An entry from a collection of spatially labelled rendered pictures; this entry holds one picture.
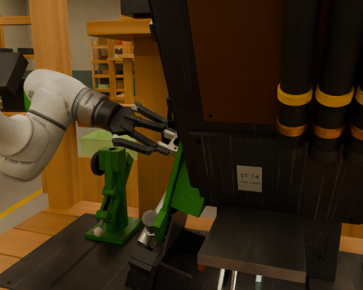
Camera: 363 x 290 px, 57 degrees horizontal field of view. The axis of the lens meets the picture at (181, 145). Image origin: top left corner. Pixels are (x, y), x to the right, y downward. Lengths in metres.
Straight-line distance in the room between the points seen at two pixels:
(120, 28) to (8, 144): 0.43
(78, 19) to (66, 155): 10.83
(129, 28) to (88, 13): 10.93
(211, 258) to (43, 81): 0.60
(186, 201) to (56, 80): 0.44
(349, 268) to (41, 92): 0.90
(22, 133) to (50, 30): 0.53
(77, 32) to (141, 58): 10.95
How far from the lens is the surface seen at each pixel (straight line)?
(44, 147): 0.86
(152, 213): 0.77
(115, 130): 0.84
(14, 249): 1.16
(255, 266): 0.54
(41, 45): 1.30
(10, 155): 0.86
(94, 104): 0.85
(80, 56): 11.96
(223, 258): 0.54
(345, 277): 0.99
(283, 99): 0.46
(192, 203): 0.73
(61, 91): 0.88
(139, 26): 0.98
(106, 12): 11.66
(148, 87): 1.10
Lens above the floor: 1.42
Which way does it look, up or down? 13 degrees down
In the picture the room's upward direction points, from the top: straight up
